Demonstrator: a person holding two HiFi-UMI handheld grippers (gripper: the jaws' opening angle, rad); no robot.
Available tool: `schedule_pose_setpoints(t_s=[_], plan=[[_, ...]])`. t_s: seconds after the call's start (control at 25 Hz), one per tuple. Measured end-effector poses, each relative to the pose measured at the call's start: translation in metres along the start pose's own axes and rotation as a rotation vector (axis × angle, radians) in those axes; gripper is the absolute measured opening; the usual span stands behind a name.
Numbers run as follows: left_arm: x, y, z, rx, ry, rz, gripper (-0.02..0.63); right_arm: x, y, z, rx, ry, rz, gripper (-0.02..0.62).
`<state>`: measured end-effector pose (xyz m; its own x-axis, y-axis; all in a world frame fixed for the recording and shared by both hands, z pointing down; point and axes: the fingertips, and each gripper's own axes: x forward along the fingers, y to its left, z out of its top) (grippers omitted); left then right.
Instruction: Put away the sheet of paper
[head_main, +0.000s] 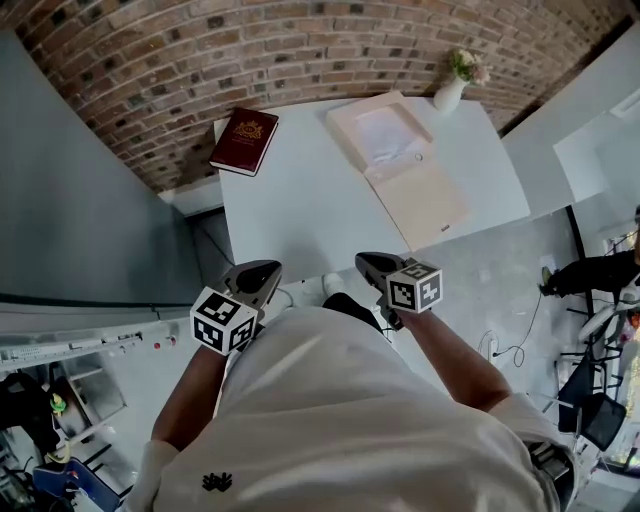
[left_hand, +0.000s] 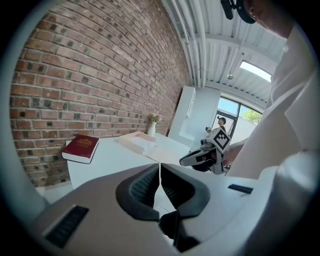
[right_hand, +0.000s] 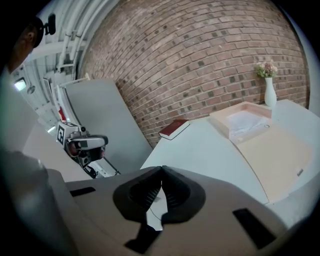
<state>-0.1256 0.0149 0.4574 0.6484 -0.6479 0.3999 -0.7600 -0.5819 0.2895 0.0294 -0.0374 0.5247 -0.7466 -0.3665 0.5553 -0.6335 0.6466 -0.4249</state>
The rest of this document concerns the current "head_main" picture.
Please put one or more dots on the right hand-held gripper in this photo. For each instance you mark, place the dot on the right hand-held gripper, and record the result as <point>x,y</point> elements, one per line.
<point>415,287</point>

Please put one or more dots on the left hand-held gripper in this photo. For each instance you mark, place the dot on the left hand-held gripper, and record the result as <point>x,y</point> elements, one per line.
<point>225,322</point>

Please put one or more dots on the beige box folder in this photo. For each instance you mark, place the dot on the beige box folder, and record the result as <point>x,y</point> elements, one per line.
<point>425,205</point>

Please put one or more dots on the white A4 paper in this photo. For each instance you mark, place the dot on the white A4 paper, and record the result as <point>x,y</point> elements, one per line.
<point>385,132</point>

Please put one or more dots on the person's right forearm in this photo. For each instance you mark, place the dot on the person's right forearm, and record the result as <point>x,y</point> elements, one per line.
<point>455,360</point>

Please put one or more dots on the person's left forearm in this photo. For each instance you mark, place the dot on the person's left forearm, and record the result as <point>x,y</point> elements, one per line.
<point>190,395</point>

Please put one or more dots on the person's right white shoe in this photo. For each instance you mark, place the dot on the person's right white shoe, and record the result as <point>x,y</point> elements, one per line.
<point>332,284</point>

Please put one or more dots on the person's black trousers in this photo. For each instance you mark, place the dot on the person's black trousers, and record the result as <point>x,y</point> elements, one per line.
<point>350,307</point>

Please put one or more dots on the white desk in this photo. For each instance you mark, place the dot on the white desk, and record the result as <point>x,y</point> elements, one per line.
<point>300,215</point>

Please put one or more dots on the red-capped bottle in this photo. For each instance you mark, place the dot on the red-capped bottle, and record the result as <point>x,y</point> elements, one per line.
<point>170,342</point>

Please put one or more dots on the white power strip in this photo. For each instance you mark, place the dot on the white power strip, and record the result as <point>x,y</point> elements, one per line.
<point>492,345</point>

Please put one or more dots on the dark red hardcover book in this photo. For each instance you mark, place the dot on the dark red hardcover book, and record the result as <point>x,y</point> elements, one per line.
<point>242,142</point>

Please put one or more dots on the person's white shirt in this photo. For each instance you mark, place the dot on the person's white shirt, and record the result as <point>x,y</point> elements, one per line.
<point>325,425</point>

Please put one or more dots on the white vase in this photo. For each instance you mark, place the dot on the white vase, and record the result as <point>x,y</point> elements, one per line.
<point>447,97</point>

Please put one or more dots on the grey metal cabinet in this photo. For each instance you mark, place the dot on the grey metal cabinet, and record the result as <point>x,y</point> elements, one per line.
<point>75,200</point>

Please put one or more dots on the tall white cabinet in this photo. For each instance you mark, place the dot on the tall white cabinet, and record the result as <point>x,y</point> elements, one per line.
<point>540,150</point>

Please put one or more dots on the metal shelf rack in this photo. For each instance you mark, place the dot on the metal shelf rack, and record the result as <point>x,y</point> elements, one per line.
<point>50,350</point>

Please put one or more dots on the pink white flowers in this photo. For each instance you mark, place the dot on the pink white flowers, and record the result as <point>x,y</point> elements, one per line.
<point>467,65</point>

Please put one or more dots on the green yellow toy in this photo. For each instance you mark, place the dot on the green yellow toy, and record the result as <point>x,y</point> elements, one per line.
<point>59,405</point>

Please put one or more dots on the white chair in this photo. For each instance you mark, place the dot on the white chair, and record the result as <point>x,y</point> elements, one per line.
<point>600,317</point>

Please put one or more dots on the black bag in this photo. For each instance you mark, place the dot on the black bag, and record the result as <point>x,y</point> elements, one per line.
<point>25,410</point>

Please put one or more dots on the blue plastic chair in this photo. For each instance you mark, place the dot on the blue plastic chair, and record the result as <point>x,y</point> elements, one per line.
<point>75,482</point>

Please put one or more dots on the black office chair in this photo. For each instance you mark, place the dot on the black office chair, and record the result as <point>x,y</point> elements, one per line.
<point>602,420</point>

